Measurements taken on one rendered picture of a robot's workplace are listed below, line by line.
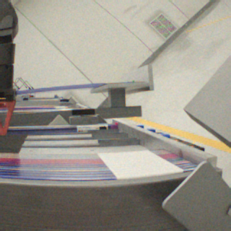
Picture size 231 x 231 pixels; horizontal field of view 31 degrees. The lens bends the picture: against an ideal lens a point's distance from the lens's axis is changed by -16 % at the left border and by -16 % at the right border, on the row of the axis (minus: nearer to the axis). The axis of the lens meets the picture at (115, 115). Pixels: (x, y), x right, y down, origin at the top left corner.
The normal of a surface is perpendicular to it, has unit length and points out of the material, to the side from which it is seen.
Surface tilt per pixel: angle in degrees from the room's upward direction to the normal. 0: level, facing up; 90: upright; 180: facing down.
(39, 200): 90
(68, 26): 90
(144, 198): 90
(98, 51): 90
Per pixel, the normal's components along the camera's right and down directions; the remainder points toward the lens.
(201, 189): 0.14, 0.04
